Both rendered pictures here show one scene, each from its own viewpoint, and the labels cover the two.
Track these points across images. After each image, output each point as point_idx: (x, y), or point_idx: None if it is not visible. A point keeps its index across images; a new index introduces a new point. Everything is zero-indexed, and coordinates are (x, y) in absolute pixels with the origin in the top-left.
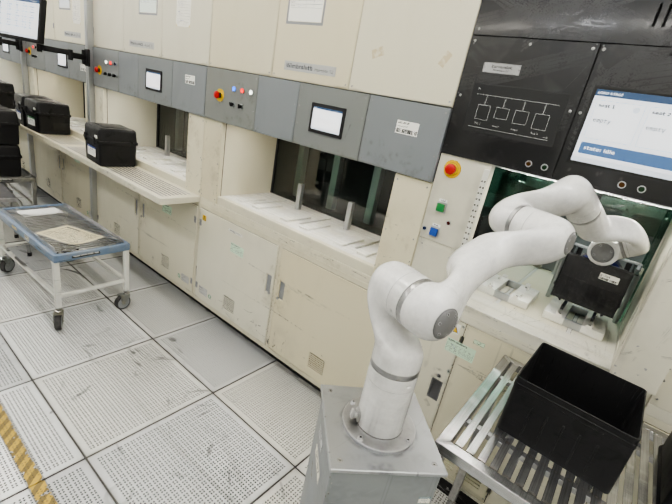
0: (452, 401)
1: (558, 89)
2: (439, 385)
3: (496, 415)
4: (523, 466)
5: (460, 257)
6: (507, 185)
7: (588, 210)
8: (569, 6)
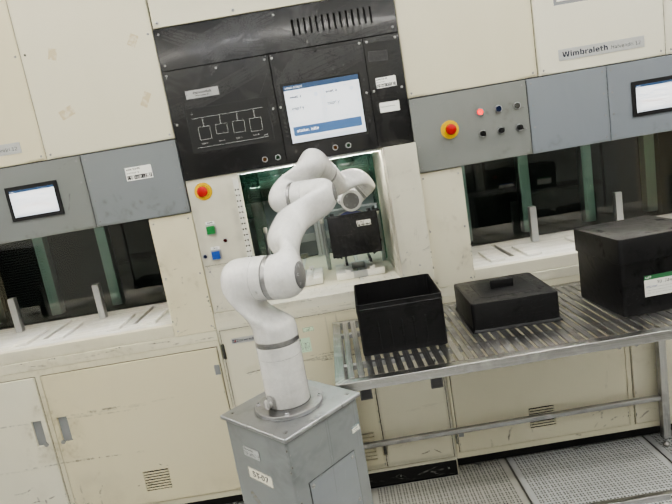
0: None
1: (256, 95)
2: None
3: (358, 352)
4: (396, 361)
5: (277, 231)
6: (246, 193)
7: (329, 169)
8: (230, 33)
